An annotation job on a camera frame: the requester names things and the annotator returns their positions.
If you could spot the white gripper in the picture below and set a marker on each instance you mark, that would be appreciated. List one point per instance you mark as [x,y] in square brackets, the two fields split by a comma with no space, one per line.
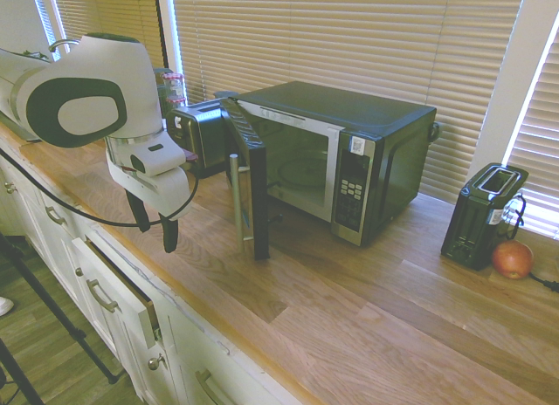
[172,193]

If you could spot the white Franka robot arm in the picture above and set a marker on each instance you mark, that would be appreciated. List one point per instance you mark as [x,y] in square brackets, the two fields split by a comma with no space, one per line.
[109,64]

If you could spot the black stainless microwave oven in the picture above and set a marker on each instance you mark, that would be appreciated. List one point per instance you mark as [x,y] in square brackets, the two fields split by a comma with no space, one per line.
[393,160]

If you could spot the white open drawer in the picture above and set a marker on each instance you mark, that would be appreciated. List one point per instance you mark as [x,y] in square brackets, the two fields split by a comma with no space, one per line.
[111,291]

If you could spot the silver black toaster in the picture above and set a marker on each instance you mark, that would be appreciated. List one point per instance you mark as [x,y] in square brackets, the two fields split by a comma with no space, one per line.
[205,139]

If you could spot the white kitchen cabinet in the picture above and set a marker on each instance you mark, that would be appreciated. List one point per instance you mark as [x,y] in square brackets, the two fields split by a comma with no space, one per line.
[52,248]

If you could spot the dark container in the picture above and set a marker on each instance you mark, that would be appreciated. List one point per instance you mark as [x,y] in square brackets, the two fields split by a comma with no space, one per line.
[160,95]

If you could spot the white shoe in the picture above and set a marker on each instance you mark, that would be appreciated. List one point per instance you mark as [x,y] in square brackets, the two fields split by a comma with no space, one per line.
[5,306]

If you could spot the curved metal faucet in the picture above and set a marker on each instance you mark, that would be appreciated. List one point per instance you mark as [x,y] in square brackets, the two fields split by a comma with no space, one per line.
[61,43]

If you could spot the narrow beige window blind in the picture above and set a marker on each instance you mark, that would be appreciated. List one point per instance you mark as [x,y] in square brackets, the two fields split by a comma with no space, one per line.
[43,12]

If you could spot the large beige window blind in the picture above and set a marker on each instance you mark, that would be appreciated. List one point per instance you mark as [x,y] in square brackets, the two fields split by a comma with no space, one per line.
[332,34]

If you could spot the black slim toaster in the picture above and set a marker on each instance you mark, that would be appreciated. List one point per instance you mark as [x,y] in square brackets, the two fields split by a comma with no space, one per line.
[476,217]

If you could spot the red apple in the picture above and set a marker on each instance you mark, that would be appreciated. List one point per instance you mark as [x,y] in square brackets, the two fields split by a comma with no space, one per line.
[513,260]

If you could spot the black camera tripod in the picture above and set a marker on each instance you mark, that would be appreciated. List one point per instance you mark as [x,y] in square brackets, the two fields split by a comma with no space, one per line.
[39,287]

